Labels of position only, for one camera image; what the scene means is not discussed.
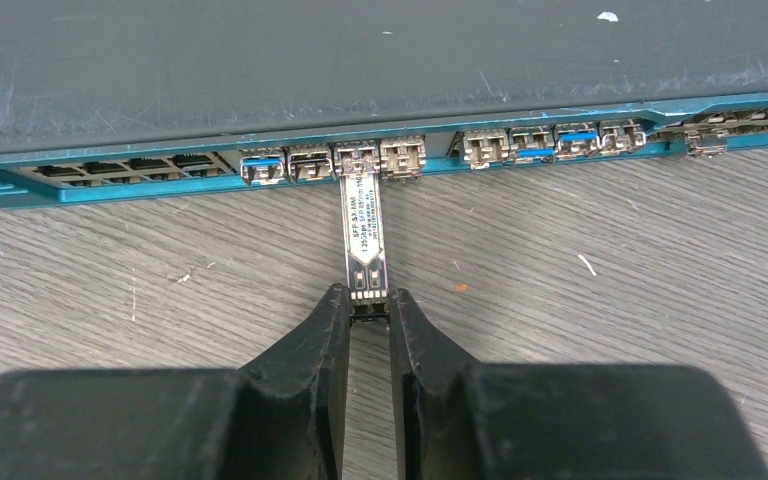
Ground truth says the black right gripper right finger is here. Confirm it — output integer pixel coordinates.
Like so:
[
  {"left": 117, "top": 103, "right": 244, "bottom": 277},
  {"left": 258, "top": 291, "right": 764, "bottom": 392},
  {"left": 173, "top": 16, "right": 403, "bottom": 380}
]
[{"left": 389, "top": 289, "right": 768, "bottom": 479}]

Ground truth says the dark grey network switch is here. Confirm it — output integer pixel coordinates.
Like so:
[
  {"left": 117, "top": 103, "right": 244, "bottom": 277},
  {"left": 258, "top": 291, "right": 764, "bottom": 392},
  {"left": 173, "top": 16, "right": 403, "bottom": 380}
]
[{"left": 0, "top": 1, "right": 768, "bottom": 208}]

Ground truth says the silver SFP module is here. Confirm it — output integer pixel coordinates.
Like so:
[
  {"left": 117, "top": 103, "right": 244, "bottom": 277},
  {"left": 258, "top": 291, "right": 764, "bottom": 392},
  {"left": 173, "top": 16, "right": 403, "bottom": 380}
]
[{"left": 340, "top": 173, "right": 389, "bottom": 323}]

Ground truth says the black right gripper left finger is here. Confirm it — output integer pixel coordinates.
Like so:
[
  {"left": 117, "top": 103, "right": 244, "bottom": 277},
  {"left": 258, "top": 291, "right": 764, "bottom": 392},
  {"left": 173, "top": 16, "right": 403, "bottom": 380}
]
[{"left": 0, "top": 284, "right": 350, "bottom": 479}]

